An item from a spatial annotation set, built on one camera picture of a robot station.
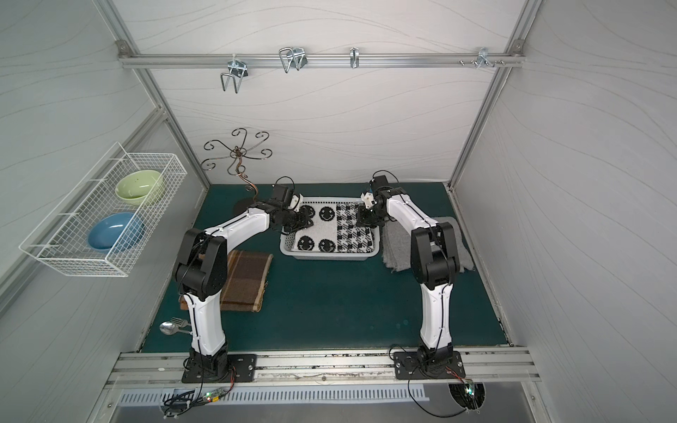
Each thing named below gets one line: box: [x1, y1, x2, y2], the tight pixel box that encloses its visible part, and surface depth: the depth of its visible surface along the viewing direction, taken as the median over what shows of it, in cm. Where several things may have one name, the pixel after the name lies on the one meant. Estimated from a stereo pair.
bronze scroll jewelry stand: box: [200, 127, 274, 203], surface depth 90 cm
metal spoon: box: [159, 320, 194, 336], surface depth 81 cm
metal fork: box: [170, 317, 192, 327], surface depth 83 cm
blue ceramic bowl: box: [87, 212, 145, 255], surface depth 64 cm
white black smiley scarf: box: [292, 203, 338, 253], surface depth 95 cm
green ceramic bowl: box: [115, 169, 165, 206], surface depth 73 cm
